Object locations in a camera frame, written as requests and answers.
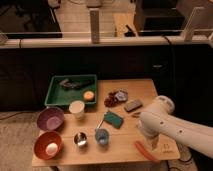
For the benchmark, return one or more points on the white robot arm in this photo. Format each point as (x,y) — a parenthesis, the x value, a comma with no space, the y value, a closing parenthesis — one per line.
(156,118)

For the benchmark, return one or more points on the white angled bracket right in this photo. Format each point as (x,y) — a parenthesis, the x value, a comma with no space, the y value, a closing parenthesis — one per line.
(188,32)

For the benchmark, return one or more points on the white paper cup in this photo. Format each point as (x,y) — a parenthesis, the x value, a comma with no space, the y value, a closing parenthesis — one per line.
(77,109)

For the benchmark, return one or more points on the purple bowl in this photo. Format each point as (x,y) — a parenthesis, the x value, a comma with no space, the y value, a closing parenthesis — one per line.
(50,119)

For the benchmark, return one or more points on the blue plastic cup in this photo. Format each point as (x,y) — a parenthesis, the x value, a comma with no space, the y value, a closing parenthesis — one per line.
(102,136)

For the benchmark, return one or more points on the dark toy in tray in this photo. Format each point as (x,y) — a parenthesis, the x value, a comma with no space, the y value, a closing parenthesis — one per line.
(68,84)

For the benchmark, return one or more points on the white egg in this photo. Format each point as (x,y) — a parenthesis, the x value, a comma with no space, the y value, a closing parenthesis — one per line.
(51,149)

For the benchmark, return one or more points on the green plastic tray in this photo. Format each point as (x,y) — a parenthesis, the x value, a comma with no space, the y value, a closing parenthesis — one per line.
(56,96)

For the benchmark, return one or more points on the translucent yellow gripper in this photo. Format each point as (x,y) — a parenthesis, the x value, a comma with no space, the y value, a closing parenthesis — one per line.
(153,142)

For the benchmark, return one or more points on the blue grey round object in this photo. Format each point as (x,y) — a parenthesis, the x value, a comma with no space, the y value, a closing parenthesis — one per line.
(121,96)

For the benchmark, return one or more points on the small metal cup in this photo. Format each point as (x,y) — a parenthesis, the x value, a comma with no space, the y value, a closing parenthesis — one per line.
(80,139)

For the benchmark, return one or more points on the black object on far table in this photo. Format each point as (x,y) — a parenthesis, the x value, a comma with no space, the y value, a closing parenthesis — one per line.
(129,32)

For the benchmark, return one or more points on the orange ball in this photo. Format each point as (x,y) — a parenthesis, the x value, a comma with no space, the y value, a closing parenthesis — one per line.
(88,96)

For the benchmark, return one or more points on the teal sponge block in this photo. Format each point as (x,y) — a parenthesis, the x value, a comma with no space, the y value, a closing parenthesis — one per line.
(113,119)

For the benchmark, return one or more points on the red bowl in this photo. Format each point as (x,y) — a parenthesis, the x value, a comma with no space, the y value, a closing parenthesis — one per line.
(43,141)

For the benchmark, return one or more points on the small wooden utensil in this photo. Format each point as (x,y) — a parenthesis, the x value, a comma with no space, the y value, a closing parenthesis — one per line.
(136,115)

